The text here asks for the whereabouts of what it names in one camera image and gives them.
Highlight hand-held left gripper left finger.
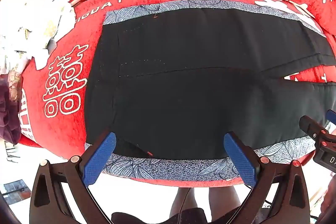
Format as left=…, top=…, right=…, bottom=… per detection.
left=29, top=132, right=117, bottom=224

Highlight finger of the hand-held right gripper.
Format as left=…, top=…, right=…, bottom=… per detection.
left=299, top=115, right=330, bottom=139
left=326, top=109, right=336, bottom=125

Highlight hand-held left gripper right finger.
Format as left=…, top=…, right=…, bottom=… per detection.
left=224, top=131, right=311, bottom=224

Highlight black pants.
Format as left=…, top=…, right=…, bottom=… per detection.
left=84, top=8, right=336, bottom=160

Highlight grey floral cloth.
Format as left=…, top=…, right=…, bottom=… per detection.
left=84, top=0, right=327, bottom=180

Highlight person's left leg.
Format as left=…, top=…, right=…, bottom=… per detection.
left=169, top=186, right=198, bottom=220

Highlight dark purple cloth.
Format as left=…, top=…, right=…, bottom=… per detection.
left=0, top=73, right=23, bottom=144

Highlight red printed blanket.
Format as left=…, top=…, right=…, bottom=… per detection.
left=16, top=0, right=336, bottom=188

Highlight white floral cloth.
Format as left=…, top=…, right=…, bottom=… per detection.
left=0, top=0, right=76, bottom=75

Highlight black cable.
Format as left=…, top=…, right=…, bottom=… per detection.
left=177, top=187, right=193, bottom=224

